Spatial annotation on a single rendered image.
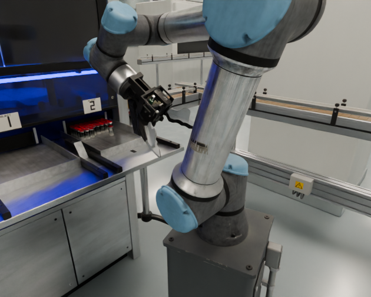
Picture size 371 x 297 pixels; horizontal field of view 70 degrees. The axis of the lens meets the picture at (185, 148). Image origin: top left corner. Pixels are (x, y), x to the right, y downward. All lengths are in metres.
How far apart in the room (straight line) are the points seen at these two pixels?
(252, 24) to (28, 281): 1.39
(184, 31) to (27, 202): 0.62
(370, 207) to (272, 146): 1.01
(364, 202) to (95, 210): 1.40
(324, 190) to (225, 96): 1.35
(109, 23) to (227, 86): 0.35
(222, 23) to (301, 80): 1.86
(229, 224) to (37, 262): 0.99
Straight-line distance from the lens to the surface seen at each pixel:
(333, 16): 2.18
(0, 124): 1.17
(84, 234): 1.52
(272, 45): 0.41
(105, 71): 0.74
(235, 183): 0.67
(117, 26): 0.68
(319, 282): 1.89
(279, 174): 1.80
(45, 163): 1.10
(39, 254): 1.45
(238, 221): 0.75
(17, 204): 0.89
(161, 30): 0.74
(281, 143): 2.40
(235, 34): 0.39
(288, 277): 1.85
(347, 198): 1.72
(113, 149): 1.07
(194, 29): 0.66
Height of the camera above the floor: 1.31
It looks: 23 degrees down
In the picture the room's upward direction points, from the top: straight up
